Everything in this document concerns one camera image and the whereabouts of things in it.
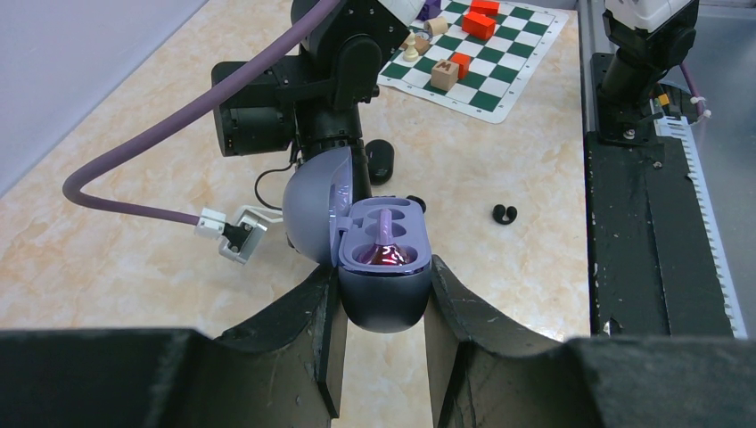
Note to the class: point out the wooden letter cube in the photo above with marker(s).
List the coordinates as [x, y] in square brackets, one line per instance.
[444, 75]

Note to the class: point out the red block upper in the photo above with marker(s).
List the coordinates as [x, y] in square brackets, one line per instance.
[485, 7]

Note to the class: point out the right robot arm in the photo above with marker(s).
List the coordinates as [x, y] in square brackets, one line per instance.
[307, 103]

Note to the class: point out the purple earbud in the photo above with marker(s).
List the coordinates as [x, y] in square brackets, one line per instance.
[385, 250]

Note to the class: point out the purple block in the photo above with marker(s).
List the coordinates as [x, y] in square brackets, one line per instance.
[430, 9]

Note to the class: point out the purple earbud charging case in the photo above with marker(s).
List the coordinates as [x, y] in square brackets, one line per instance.
[325, 223]

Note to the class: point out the white chess pawn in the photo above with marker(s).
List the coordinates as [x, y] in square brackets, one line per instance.
[410, 53]

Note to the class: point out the black earbud upper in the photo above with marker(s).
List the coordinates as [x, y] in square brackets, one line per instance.
[419, 201]

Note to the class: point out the green white chessboard mat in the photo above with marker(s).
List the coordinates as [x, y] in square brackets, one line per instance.
[500, 68]

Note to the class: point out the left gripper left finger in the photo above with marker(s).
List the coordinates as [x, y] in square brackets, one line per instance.
[279, 368]

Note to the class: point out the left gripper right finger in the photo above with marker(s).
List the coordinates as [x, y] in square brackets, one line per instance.
[487, 370]

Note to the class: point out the small orange red block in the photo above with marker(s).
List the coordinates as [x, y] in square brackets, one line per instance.
[463, 62]

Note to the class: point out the red block lower right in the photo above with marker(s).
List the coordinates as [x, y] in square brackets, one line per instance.
[478, 25]

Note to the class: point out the brown wooden block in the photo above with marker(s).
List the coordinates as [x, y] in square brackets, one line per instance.
[421, 45]

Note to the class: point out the black earbud charging case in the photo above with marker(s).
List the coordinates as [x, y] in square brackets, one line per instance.
[380, 155]

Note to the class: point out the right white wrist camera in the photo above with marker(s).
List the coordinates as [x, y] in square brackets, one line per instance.
[239, 235]

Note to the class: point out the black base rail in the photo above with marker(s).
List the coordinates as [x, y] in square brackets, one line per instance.
[655, 258]

